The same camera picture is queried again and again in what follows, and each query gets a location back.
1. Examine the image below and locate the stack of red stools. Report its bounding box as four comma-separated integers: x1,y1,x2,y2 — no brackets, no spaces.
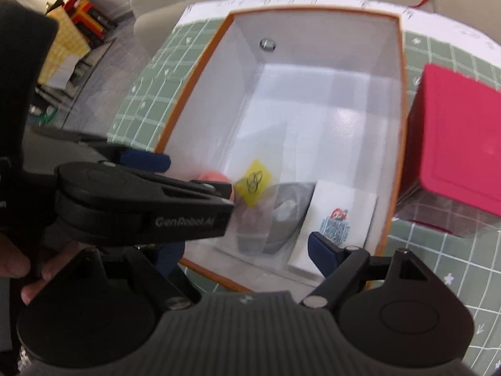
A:
63,0,118,40

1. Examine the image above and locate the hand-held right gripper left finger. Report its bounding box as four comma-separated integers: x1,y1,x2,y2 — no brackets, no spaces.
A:
59,241,201,316

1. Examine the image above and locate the white packet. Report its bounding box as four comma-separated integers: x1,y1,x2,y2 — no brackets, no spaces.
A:
287,179,379,279

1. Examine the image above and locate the salmon pink soft toy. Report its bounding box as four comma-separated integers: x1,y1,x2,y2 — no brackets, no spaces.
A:
197,171,236,201

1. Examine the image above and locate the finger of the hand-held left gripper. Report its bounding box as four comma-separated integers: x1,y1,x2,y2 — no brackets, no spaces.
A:
39,125,172,174
143,174,235,243

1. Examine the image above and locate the yellow checked table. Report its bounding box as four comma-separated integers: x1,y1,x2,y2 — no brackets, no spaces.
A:
39,6,91,87

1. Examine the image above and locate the green grid tablecloth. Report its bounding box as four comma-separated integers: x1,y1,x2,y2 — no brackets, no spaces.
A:
106,0,501,365

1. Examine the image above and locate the orange cardboard box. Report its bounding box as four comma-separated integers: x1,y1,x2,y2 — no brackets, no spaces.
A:
152,8,408,292

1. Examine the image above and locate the red storage box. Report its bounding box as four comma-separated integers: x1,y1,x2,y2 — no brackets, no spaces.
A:
395,63,501,239

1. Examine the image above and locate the person's left hand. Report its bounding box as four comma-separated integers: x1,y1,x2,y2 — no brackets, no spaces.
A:
0,239,85,306

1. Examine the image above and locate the silver grey pouch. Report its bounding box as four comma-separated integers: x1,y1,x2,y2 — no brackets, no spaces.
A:
237,182,316,257

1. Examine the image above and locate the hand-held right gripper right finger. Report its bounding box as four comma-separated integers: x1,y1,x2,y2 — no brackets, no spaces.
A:
301,233,429,314

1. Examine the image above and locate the clear bag with yellow label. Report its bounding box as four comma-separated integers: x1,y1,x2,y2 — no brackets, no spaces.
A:
213,159,284,251

